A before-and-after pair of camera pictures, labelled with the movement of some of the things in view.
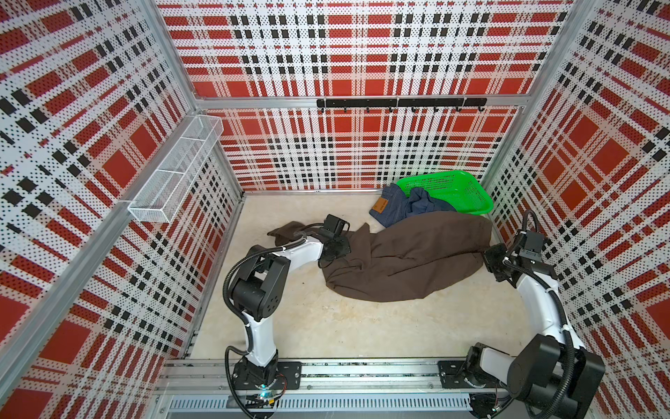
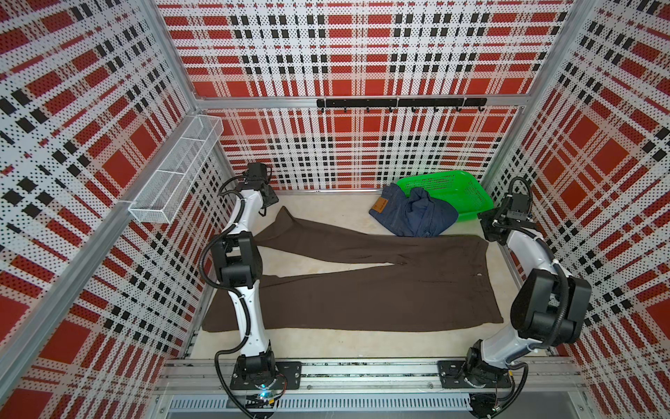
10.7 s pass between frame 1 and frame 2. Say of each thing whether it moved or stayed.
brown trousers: moved
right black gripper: moved
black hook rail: stayed
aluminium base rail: stayed
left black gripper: moved
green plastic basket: stayed
